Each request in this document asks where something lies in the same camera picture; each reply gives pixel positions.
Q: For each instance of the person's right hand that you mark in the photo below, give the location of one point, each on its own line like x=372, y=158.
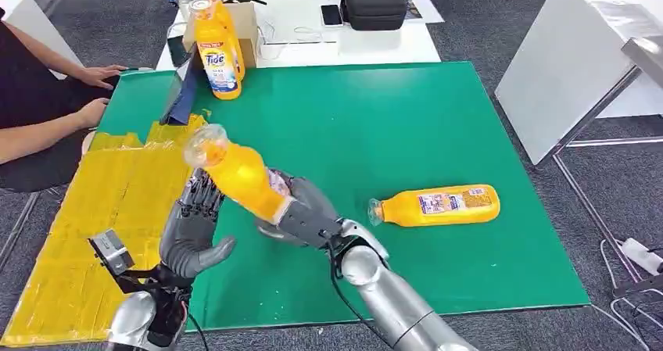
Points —
x=93, y=113

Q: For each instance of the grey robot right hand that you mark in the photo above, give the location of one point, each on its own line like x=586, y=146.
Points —
x=311, y=219

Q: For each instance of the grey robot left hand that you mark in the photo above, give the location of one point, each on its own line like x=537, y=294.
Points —
x=189, y=245

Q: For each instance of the person's left hand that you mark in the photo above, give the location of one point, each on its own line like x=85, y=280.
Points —
x=98, y=75

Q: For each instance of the orange detergent bottle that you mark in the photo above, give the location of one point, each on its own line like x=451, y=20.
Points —
x=404, y=214
x=220, y=64
x=243, y=180
x=234, y=43

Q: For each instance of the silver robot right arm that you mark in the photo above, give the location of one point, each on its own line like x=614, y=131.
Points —
x=383, y=297

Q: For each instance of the person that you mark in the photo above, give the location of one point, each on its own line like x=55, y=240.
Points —
x=31, y=95

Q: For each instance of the dark flat device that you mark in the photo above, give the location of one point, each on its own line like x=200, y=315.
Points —
x=177, y=51

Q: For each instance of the small white table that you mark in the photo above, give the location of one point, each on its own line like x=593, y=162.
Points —
x=36, y=12

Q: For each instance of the green table mat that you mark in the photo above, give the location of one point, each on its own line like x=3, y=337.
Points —
x=362, y=131

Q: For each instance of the yellow taped sheet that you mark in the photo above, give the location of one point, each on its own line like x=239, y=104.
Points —
x=77, y=224

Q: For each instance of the brown cardboard box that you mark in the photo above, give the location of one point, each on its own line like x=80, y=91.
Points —
x=249, y=27

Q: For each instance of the white table with clutter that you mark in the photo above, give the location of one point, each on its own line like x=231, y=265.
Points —
x=362, y=58

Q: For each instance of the white flat box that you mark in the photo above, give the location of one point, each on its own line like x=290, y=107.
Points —
x=370, y=40

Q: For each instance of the black smartphone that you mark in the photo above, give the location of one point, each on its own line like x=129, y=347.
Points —
x=331, y=15

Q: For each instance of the black zipped case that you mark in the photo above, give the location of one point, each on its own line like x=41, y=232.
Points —
x=373, y=1

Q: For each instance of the printed paper sheet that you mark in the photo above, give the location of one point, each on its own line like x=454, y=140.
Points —
x=427, y=14

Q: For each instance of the large white table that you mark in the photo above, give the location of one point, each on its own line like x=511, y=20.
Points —
x=564, y=53

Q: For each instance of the white power strip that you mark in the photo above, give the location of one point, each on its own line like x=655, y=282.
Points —
x=639, y=254

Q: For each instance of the black base bar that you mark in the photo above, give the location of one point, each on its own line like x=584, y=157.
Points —
x=639, y=286

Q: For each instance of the steel bench top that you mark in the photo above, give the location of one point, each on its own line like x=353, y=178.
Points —
x=647, y=58

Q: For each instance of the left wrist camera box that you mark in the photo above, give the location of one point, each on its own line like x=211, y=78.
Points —
x=111, y=253

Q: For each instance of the metal table frame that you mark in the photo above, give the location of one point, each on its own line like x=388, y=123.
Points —
x=611, y=142

